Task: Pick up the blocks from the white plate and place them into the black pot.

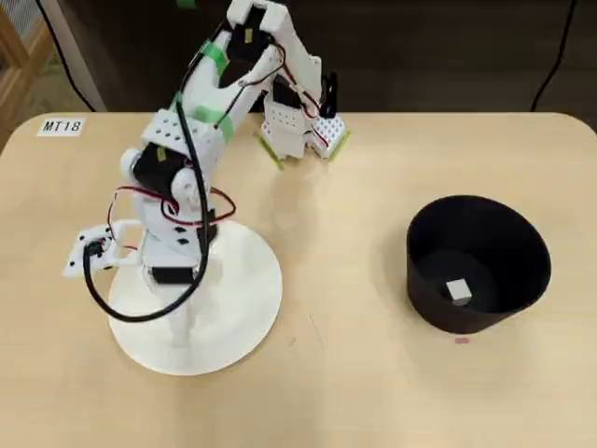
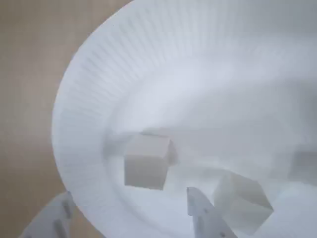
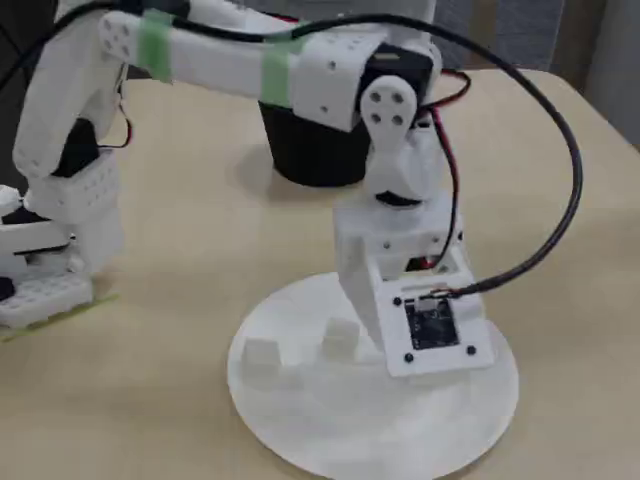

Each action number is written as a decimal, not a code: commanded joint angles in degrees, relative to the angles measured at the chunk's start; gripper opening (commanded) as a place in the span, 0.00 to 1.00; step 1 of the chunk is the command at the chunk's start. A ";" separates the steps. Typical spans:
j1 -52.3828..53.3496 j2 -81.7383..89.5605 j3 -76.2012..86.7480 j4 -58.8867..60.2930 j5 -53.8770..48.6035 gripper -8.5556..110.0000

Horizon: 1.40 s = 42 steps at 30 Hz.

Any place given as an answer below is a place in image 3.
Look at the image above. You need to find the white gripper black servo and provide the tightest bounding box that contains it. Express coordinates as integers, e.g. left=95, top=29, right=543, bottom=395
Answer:
left=333, top=193, right=470, bottom=352

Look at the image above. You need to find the white cube block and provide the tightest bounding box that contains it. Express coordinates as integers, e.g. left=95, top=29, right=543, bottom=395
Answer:
left=242, top=337, right=285, bottom=386
left=321, top=317, right=361, bottom=359

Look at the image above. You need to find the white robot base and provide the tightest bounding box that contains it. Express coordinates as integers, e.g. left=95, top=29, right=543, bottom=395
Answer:
left=0, top=183, right=96, bottom=330

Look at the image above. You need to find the white round plate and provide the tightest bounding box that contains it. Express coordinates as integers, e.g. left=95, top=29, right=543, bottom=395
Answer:
left=226, top=271, right=521, bottom=480

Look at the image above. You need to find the black pot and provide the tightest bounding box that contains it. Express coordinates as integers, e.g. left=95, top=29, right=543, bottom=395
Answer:
left=257, top=97, right=374, bottom=189

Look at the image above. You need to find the green tape strip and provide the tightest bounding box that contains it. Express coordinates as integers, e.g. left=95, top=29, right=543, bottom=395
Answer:
left=135, top=10, right=177, bottom=85
left=258, top=24, right=307, bottom=109

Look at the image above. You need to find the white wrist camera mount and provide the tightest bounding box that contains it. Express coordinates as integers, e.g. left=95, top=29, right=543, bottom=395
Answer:
left=369, top=249, right=502, bottom=377

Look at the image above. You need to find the red wrist servo wire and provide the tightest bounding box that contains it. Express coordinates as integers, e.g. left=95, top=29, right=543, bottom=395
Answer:
left=414, top=68, right=472, bottom=271

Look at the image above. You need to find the thick black camera cable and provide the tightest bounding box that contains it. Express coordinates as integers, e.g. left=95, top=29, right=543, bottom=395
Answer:
left=0, top=0, right=585, bottom=304

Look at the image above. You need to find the red shoulder servo wire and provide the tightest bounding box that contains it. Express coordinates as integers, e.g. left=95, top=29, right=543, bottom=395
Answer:
left=115, top=74, right=135, bottom=150

